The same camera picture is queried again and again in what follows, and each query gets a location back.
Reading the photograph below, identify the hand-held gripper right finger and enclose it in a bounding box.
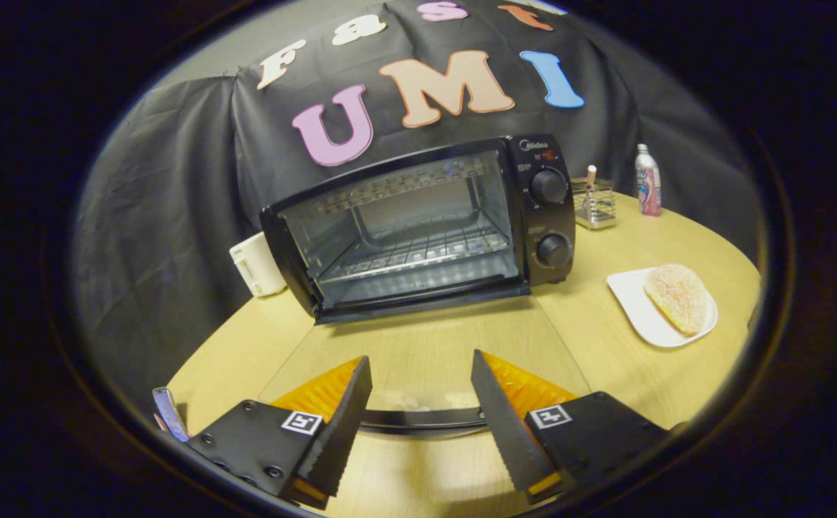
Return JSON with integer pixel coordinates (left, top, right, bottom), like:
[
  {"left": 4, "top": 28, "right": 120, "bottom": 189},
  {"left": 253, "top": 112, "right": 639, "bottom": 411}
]
[{"left": 470, "top": 350, "right": 671, "bottom": 505}]

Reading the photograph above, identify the white pop-up toaster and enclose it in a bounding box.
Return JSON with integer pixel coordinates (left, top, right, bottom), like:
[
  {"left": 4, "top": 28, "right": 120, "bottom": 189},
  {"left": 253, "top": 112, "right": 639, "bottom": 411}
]
[{"left": 230, "top": 232, "right": 288, "bottom": 298}]

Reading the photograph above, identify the white plate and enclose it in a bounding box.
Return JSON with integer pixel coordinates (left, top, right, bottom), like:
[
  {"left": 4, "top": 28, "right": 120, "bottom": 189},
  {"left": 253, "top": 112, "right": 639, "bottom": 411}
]
[{"left": 607, "top": 266, "right": 719, "bottom": 349}]

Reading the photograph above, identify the black backdrop cloth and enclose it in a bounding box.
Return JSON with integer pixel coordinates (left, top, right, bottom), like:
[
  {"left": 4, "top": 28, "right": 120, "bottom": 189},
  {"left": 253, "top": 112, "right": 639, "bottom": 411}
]
[{"left": 73, "top": 0, "right": 761, "bottom": 425}]

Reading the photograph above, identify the black toaster oven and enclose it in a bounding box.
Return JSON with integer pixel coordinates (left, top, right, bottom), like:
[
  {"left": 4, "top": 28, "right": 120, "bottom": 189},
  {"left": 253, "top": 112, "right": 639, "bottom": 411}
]
[{"left": 258, "top": 133, "right": 592, "bottom": 436}]

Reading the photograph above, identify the clear wire utensil holder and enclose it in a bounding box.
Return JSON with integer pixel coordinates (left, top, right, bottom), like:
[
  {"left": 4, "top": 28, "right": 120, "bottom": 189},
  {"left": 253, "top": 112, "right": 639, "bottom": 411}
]
[{"left": 571, "top": 176, "right": 617, "bottom": 230}]

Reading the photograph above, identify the plastic bottle with pink label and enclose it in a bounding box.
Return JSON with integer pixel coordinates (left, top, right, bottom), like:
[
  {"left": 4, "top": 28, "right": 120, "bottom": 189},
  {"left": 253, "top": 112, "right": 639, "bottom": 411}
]
[{"left": 634, "top": 143, "right": 662, "bottom": 217}]

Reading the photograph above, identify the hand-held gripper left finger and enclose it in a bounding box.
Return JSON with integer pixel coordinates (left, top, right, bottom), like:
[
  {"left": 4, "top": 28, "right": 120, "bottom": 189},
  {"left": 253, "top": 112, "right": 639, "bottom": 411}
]
[{"left": 187, "top": 355, "right": 374, "bottom": 511}]

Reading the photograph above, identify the sugar coated bread bun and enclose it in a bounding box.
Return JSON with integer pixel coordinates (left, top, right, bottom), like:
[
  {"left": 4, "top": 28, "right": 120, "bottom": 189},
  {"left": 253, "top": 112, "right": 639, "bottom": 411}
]
[{"left": 643, "top": 263, "right": 710, "bottom": 337}]

